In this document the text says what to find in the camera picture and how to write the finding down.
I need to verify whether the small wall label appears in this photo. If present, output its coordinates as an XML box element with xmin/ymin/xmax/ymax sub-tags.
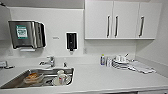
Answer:
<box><xmin>52</xmin><ymin>36</ymin><xmax>61</xmax><ymax>40</ymax></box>

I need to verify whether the blue dish soap bottle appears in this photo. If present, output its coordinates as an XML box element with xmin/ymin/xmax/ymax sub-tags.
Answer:
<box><xmin>100</xmin><ymin>54</ymin><xmax>107</xmax><ymax>67</ymax></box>

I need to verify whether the small chrome sink fixture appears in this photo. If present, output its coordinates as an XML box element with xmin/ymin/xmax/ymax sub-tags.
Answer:
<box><xmin>63</xmin><ymin>61</ymin><xmax>68</xmax><ymax>68</ymax></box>

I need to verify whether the steel paper towel dispenser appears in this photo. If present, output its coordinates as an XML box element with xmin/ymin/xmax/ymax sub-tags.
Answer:
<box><xmin>7</xmin><ymin>20</ymin><xmax>47</xmax><ymax>53</ymax></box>

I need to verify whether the chrome faucet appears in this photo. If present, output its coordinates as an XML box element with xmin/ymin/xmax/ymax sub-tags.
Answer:
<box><xmin>39</xmin><ymin>55</ymin><xmax>56</xmax><ymax>69</ymax></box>

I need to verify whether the dish with orange food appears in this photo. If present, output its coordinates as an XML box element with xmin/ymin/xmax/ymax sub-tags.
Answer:
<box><xmin>23</xmin><ymin>72</ymin><xmax>43</xmax><ymax>85</ymax></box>

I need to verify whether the small white bottle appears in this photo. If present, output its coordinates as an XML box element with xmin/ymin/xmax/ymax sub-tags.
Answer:
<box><xmin>106</xmin><ymin>57</ymin><xmax>113</xmax><ymax>67</ymax></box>

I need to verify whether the stainless steel sink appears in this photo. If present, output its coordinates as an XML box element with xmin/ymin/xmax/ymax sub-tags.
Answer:
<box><xmin>0</xmin><ymin>67</ymin><xmax>76</xmax><ymax>90</ymax></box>

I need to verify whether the white wall cabinet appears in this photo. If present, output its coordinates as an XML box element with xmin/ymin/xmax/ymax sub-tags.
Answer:
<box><xmin>0</xmin><ymin>2</ymin><xmax>10</xmax><ymax>42</ymax></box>
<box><xmin>84</xmin><ymin>0</ymin><xmax>164</xmax><ymax>41</ymax></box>

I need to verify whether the white cup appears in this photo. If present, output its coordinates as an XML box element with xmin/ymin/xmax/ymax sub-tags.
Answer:
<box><xmin>55</xmin><ymin>69</ymin><xmax>68</xmax><ymax>85</ymax></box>

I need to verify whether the black wall soap dispenser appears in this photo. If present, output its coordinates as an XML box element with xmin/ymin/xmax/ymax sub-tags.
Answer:
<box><xmin>65</xmin><ymin>31</ymin><xmax>77</xmax><ymax>52</ymax></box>

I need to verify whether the white wall outlet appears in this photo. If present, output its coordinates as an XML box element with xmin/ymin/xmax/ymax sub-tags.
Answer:
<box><xmin>83</xmin><ymin>47</ymin><xmax>88</xmax><ymax>55</ymax></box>

